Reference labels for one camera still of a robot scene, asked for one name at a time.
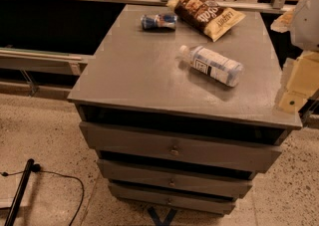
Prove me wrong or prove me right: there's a black cable on floor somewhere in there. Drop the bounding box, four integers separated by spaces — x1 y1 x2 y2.
0 168 86 226

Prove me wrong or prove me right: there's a middle grey drawer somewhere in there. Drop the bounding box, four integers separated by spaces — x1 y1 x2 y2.
97 159 252 199

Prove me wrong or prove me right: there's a brown yellow chip bag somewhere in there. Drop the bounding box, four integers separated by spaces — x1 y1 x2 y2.
166 0 245 42

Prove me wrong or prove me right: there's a low metal rail shelf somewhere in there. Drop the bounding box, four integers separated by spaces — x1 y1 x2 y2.
0 48 91 98

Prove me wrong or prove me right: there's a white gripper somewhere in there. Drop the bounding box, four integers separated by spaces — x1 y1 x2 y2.
270 0 319 113

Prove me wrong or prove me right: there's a black pole on floor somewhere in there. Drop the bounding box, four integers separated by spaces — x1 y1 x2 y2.
4 158 34 226

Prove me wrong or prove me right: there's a blue energy drink can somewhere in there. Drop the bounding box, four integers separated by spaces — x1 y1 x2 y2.
141 14 177 30

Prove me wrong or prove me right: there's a grey drawer cabinet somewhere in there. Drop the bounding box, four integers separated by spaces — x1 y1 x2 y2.
69 5 301 203

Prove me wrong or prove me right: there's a top grey drawer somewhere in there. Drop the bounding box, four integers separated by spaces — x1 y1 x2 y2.
80 121 281 173

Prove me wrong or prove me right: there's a grey drawer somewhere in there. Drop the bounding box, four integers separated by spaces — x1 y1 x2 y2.
80 121 281 173
97 159 252 199
109 182 235 215

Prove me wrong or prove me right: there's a bottom grey drawer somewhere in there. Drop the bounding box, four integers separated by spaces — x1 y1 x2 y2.
109 182 235 215

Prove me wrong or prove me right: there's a blue plastic water bottle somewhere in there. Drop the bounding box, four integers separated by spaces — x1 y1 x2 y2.
179 45 243 88

